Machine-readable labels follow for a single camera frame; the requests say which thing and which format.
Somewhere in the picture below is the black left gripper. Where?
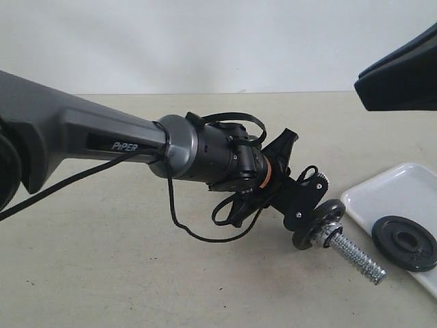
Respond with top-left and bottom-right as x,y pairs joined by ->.
235,128 -> 300,228

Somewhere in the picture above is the black weight plate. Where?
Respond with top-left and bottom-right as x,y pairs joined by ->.
371,215 -> 436,273
292,199 -> 346,250

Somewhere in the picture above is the chrome threaded dumbbell bar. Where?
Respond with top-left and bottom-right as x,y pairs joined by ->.
328,233 -> 387,286

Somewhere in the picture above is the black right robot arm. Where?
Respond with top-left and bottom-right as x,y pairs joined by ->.
354,24 -> 436,111

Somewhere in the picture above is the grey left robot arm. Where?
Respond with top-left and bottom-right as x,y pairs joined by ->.
1,72 -> 298,227

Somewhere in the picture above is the chrome spin-lock collar nut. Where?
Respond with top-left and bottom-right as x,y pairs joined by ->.
310,221 -> 343,248

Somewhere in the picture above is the white rectangular tray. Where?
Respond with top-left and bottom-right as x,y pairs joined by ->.
341,163 -> 436,295

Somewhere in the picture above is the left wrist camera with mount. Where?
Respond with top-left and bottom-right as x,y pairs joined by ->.
272,165 -> 329,232

